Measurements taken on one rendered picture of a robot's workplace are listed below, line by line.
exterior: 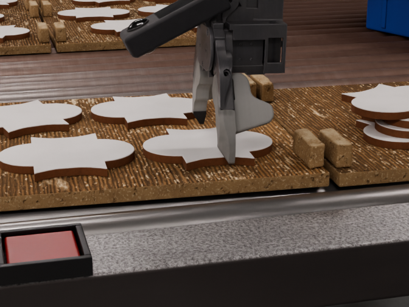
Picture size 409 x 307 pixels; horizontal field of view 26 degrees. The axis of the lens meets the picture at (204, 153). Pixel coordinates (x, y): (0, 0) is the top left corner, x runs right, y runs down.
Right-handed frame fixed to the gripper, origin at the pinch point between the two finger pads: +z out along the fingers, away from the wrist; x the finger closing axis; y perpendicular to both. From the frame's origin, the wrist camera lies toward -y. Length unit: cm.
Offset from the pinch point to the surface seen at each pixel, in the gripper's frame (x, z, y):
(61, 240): -19.5, 1.8, -17.2
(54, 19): 89, 1, -12
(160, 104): 16.6, -0.1, -2.5
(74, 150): 0.2, 0.1, -14.6
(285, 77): 38.5, 2.1, 20.8
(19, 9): 103, 2, -19
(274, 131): 5.2, 0.5, 9.1
